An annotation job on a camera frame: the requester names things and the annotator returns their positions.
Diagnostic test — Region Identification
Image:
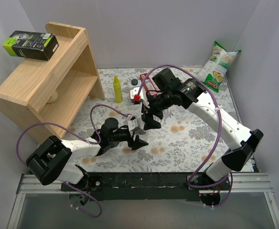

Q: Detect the green chips bag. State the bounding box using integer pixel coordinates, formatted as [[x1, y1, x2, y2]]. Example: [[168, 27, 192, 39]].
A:
[[198, 41, 241, 93]]

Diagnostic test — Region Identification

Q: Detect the black green box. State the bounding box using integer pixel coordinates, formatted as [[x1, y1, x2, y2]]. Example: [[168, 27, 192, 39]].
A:
[[2, 31, 59, 61]]

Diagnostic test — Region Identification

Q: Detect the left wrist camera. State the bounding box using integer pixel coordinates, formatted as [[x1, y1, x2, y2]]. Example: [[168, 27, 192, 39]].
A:
[[126, 114, 142, 134]]

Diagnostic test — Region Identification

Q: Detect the yellow squeeze bottle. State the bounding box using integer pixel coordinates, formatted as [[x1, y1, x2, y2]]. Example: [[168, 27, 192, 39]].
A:
[[113, 76, 123, 103]]

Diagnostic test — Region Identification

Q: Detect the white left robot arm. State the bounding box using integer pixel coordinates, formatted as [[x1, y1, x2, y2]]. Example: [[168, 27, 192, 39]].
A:
[[26, 117, 148, 191]]

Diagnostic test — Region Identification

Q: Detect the floral table mat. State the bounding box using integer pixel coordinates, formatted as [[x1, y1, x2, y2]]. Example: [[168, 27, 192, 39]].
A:
[[67, 67, 254, 173]]

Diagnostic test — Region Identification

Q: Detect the white bottle black cap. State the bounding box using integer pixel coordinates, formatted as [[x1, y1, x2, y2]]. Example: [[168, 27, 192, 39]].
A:
[[127, 78, 142, 105]]

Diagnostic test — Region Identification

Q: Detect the clear plastic bottle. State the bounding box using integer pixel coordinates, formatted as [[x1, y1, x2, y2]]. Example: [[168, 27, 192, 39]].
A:
[[136, 124, 149, 142]]

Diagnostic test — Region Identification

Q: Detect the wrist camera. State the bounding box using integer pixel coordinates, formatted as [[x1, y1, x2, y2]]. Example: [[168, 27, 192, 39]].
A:
[[126, 114, 142, 134], [129, 87, 149, 106]]

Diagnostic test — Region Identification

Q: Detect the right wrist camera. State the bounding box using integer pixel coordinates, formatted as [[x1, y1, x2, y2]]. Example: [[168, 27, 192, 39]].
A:
[[129, 87, 149, 106]]

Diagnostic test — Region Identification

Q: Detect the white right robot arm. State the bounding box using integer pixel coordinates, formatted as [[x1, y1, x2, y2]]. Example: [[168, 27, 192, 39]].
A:
[[142, 68, 264, 190]]

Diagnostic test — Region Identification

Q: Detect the purple cable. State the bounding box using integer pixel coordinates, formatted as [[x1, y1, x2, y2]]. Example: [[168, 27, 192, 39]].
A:
[[136, 64, 233, 207], [15, 104, 133, 218]]

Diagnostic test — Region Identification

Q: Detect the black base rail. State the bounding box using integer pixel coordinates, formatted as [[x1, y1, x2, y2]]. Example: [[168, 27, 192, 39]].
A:
[[60, 171, 232, 202]]

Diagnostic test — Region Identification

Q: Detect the red toothpaste box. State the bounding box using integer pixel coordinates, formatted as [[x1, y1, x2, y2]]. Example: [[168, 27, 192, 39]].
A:
[[143, 77, 160, 97]]

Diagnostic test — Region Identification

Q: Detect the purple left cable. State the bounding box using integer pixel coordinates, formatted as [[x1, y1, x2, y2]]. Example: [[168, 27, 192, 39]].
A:
[[15, 104, 133, 218]]

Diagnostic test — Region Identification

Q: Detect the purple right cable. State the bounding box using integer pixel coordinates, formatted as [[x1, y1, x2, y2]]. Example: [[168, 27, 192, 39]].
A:
[[136, 64, 233, 207]]

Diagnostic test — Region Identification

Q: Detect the wooden shelf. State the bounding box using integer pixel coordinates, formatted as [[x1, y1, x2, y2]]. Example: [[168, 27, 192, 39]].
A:
[[0, 22, 105, 143]]

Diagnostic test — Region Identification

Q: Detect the cream object under shelf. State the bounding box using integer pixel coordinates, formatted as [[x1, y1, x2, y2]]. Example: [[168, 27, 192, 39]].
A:
[[47, 91, 58, 104]]

